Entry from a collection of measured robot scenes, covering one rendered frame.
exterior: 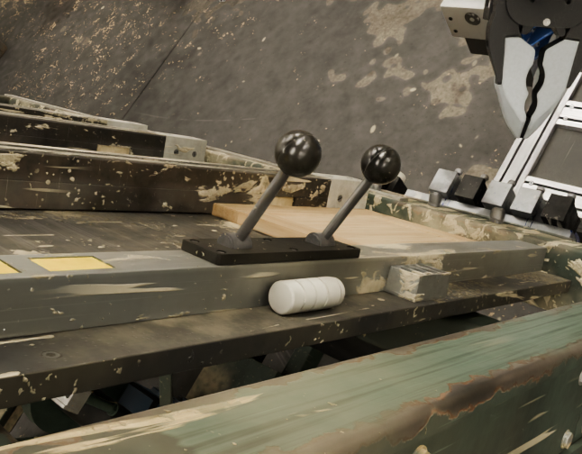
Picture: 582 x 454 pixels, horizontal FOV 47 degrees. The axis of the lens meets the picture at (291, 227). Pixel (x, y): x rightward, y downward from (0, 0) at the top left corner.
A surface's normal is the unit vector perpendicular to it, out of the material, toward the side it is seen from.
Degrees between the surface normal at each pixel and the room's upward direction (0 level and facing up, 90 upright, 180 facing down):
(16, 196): 90
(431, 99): 0
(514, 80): 58
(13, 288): 90
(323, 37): 0
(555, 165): 0
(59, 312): 90
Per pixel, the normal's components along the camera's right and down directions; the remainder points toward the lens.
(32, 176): 0.73, 0.25
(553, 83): -0.04, 0.36
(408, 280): -0.65, -0.04
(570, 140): -0.47, -0.50
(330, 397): 0.19, -0.97
